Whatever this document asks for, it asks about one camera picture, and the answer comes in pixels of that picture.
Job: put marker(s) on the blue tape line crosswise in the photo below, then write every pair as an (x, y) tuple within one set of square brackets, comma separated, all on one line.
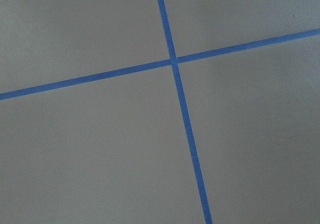
[(158, 64)]

